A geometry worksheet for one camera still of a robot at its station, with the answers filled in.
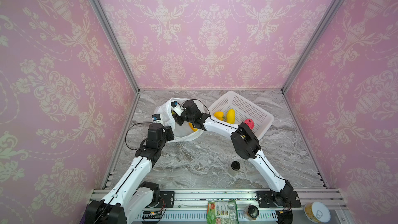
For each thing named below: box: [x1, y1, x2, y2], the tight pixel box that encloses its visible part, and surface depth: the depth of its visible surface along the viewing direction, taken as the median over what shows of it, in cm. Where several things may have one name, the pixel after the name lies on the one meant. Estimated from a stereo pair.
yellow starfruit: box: [226, 108, 236, 125], surface depth 102 cm
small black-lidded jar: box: [227, 160, 241, 177], surface depth 77 cm
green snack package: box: [206, 199, 240, 224], surface depth 71 cm
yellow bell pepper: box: [214, 110, 225, 121], surface depth 102 cm
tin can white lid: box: [303, 201, 332, 224], surface depth 68 cm
